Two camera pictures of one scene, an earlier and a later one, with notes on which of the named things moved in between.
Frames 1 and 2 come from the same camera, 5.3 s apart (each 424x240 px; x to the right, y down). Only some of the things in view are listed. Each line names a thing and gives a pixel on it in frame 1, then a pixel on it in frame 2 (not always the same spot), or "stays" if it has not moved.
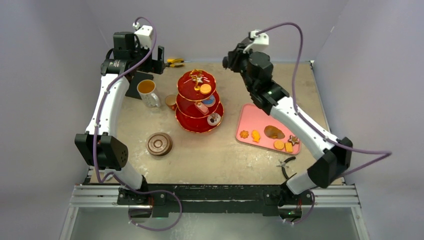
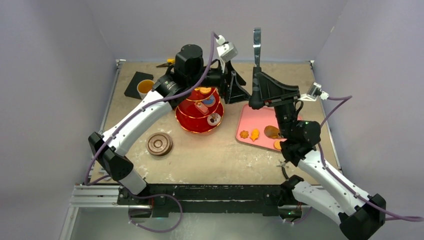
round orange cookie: (205, 88) stays
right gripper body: (232, 58) -> (282, 98)
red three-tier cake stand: (198, 108) stays
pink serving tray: (251, 118) stays
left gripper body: (152, 65) -> (227, 90)
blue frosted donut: (210, 101) stays
